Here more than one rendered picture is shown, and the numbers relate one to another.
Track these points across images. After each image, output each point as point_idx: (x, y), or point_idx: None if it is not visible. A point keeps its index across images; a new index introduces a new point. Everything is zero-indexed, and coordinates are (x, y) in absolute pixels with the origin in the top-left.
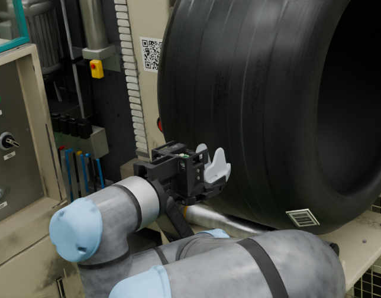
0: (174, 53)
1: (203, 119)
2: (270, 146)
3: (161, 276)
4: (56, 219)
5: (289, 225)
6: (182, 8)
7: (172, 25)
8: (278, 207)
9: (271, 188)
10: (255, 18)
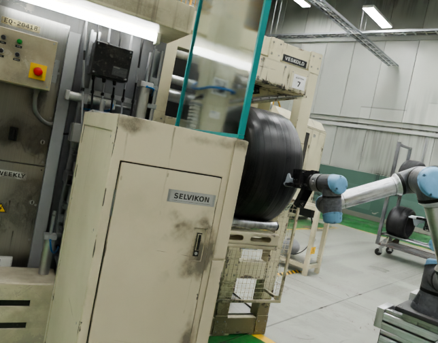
0: (269, 141)
1: (281, 166)
2: None
3: (434, 167)
4: (340, 177)
5: (281, 211)
6: (265, 126)
7: (263, 132)
8: (289, 201)
9: (293, 192)
10: (292, 133)
